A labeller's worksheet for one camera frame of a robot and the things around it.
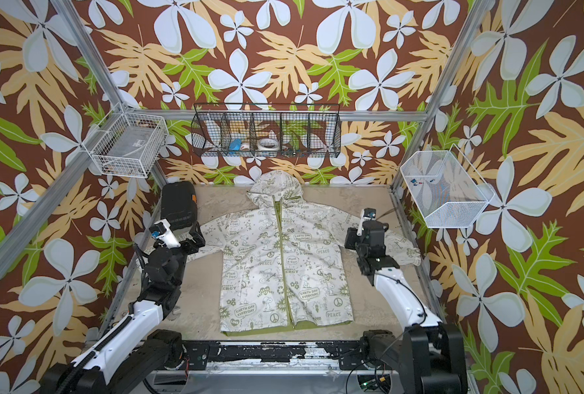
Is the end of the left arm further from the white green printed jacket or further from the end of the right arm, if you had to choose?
the end of the right arm

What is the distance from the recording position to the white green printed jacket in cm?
83

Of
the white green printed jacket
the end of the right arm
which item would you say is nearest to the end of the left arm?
the white green printed jacket
